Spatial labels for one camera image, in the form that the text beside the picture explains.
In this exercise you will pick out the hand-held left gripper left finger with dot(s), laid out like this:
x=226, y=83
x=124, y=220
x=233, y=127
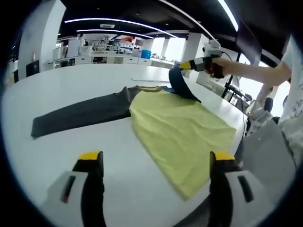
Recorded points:
x=92, y=189

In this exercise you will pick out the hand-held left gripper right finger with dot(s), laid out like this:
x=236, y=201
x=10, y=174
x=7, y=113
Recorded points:
x=220, y=189

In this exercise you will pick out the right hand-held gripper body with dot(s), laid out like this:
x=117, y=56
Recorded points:
x=211, y=50

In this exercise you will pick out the yellow black blue garment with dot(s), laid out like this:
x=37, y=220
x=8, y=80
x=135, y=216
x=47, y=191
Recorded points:
x=180, y=132

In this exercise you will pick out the person's right hand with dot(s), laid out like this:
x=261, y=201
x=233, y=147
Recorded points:
x=219, y=66

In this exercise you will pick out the dark hanging panel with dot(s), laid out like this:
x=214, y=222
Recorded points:
x=249, y=42

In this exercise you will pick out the wide bright ceiling light strip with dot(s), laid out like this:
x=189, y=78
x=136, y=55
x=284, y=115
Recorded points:
x=228, y=13

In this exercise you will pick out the white flat table plate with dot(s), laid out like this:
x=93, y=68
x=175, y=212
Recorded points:
x=151, y=79

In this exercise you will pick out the white desk with black legs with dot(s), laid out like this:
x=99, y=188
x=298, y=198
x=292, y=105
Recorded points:
x=234, y=91

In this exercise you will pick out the blue storage bin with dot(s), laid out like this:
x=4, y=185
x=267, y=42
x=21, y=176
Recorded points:
x=146, y=54

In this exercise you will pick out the person's grey trousers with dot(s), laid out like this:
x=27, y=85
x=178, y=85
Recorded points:
x=267, y=165

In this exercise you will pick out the long curved ceiling light strip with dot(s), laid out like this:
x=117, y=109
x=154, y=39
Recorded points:
x=123, y=22

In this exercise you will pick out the short curved ceiling light strip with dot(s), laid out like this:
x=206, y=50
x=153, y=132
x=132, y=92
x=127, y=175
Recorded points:
x=113, y=31

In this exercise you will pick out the white counter with cabinets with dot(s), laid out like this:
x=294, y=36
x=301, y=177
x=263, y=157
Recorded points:
x=101, y=59

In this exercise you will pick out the ceiling air vent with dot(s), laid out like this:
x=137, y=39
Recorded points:
x=107, y=25

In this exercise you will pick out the person's white printed shirt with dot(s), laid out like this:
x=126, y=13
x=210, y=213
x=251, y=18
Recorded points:
x=294, y=106

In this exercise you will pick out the white tall appliance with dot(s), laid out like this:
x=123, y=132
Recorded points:
x=73, y=48

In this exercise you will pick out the black cabinet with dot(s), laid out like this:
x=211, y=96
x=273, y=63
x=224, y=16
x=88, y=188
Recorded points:
x=32, y=68

